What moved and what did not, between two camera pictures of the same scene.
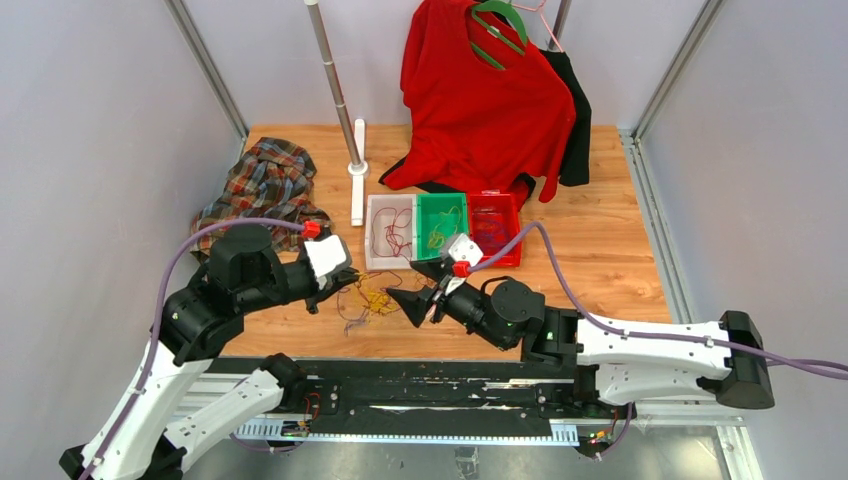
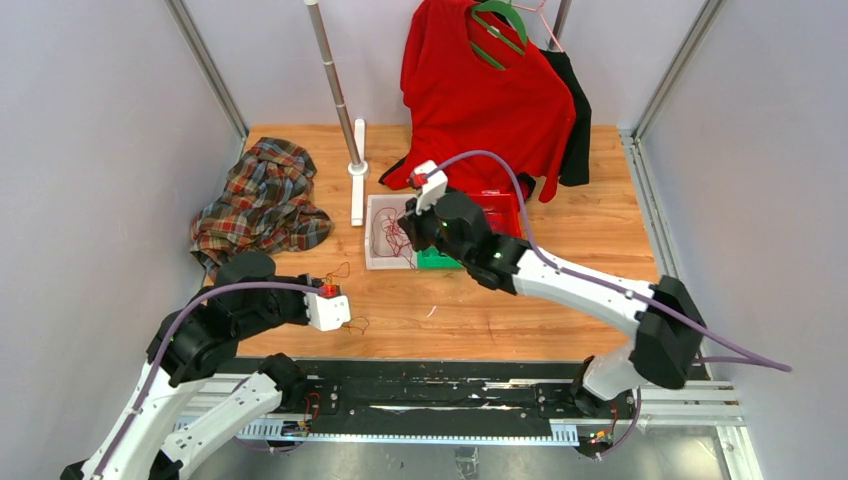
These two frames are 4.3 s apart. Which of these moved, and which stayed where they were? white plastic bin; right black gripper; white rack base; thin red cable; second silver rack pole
Moved: right black gripper
Stayed: thin red cable; second silver rack pole; white plastic bin; white rack base
